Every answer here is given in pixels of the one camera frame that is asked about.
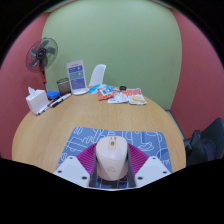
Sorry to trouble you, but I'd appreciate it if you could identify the dark glass cup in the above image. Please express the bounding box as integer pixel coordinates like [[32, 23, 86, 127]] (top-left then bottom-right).
[[56, 77, 72, 96]]

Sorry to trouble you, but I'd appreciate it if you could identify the pale pink computer mouse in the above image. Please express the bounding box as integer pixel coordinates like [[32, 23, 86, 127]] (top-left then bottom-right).
[[94, 135, 129, 182]]

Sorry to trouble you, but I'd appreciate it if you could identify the blue snack packet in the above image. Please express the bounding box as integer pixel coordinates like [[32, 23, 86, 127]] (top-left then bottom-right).
[[88, 83, 111, 95]]

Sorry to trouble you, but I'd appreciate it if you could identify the white tissue box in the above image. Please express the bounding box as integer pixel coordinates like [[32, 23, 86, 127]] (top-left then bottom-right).
[[25, 86, 50, 116]]

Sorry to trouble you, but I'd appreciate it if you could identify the blue patterned mouse pad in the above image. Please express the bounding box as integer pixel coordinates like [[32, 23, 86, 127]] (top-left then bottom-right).
[[55, 126, 173, 190]]

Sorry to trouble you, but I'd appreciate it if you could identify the black whiteboard marker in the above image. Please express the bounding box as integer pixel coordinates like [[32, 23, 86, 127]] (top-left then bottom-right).
[[36, 101, 54, 116], [49, 92, 72, 109]]

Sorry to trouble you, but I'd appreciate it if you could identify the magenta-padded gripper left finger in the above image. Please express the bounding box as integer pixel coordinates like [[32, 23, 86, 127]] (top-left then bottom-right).
[[53, 143, 100, 189]]

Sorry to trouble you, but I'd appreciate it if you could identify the black backpack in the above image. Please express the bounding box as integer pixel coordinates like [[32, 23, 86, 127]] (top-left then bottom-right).
[[183, 129, 222, 167]]

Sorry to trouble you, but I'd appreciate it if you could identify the black plastic chair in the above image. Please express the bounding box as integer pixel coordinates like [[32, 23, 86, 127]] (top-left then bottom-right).
[[183, 117, 224, 167]]

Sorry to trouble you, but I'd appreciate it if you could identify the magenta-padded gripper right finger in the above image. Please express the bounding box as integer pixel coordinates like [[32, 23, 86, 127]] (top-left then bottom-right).
[[126, 143, 172, 189]]

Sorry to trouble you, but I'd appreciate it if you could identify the blue whiteboard eraser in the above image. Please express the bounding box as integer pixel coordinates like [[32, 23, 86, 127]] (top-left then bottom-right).
[[46, 90, 61, 101]]

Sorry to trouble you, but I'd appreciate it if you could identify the orange and white snack packet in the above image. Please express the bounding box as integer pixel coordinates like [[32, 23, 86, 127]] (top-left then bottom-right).
[[125, 87, 148, 106]]

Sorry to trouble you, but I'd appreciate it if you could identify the black standing fan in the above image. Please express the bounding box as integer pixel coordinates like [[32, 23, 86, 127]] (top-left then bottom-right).
[[25, 37, 59, 93]]

